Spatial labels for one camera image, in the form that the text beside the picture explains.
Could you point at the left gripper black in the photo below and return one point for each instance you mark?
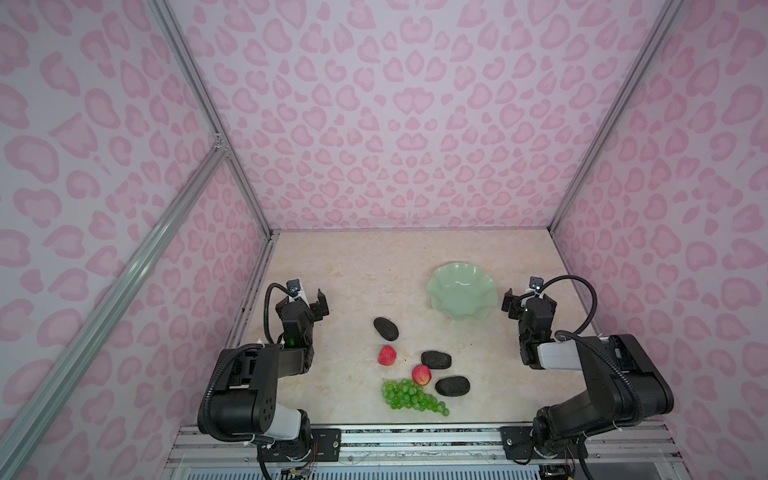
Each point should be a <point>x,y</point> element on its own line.
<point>317,309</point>

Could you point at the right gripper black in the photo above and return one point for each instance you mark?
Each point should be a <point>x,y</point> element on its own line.
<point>507,299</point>

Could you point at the dark avocado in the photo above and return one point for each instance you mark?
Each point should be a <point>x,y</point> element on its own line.
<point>436,360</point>
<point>453,386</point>
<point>386,328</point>

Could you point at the red apple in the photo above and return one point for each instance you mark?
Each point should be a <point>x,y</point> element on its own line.
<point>421,375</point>
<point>387,356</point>

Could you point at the green grape bunch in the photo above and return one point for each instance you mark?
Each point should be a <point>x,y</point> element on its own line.
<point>406,394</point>

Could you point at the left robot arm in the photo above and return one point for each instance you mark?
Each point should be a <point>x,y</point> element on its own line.
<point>240,405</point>

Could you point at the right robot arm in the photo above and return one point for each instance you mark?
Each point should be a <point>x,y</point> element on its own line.
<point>623,386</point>

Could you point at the green scalloped fruit bowl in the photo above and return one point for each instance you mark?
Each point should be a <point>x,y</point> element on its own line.
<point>462,291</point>

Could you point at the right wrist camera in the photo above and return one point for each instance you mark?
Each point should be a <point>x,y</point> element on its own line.
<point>535,285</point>

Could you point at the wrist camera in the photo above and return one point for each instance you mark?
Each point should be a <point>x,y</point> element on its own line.
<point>296,291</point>
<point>535,285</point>

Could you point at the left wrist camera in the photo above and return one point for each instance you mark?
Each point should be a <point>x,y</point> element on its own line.
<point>296,291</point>

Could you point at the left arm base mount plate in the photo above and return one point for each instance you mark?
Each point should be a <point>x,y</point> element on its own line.
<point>316,445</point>

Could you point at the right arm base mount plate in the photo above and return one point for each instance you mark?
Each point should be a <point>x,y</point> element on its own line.
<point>525,445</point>

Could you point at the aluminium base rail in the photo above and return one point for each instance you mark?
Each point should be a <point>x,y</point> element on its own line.
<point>434,451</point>

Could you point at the left diagonal aluminium frame bar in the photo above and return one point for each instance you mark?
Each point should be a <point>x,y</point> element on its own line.
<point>38,414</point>

